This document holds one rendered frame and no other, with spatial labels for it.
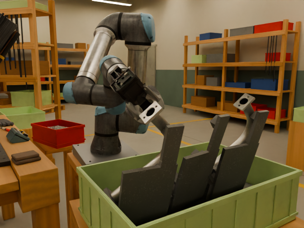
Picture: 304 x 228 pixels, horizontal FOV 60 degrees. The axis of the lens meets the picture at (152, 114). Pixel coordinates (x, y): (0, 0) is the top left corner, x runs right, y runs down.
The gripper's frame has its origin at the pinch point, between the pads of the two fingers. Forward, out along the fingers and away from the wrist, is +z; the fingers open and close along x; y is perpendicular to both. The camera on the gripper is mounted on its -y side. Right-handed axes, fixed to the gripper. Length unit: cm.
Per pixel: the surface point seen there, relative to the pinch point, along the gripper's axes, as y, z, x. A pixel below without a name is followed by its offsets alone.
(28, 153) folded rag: -10, -51, -51
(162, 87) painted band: -514, -740, 75
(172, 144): -6.5, 5.1, -1.5
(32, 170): -9, -38, -49
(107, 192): -8.7, -0.4, -23.2
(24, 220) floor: -92, -130, -146
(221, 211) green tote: -25.4, 15.9, -4.2
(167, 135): -2.9, 5.0, -0.9
